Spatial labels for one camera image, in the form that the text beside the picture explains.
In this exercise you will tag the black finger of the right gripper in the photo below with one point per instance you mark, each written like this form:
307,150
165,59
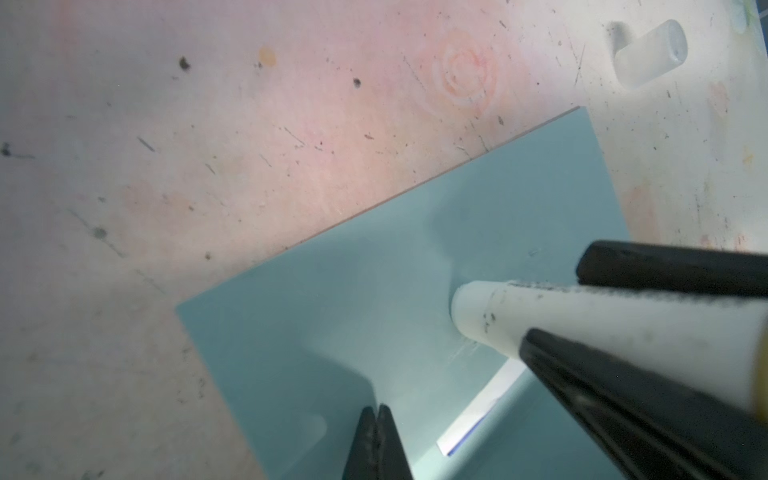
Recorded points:
638,266
649,426

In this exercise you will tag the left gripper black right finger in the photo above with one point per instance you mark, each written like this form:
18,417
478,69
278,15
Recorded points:
391,461

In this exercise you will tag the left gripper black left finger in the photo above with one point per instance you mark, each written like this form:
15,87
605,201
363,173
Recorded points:
362,460

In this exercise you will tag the white letter paper blue border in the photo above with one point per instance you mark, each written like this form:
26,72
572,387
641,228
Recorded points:
480,407

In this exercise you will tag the white glue stick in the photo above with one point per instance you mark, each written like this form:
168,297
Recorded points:
714,344

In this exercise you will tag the teal envelope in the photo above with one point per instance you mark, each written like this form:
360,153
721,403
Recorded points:
358,316

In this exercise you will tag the translucent glue stick cap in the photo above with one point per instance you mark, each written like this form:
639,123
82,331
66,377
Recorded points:
651,56

